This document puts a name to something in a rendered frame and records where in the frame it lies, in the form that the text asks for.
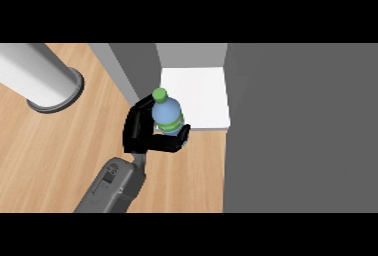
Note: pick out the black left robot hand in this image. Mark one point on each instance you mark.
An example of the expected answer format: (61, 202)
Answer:
(135, 133)

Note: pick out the blue water bottle green cap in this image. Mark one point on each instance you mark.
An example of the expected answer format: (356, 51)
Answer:
(166, 111)

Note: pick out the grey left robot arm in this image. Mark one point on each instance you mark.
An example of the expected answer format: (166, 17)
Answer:
(114, 186)

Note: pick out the white cabinet shelf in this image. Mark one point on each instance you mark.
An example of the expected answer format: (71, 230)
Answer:
(201, 96)

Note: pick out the grey cabinet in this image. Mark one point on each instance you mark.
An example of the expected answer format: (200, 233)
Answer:
(141, 68)

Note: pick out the dark grey cabinet door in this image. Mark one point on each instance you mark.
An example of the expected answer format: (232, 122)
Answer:
(300, 133)

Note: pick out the white cylinder with dark rim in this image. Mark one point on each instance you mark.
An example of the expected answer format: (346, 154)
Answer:
(34, 76)

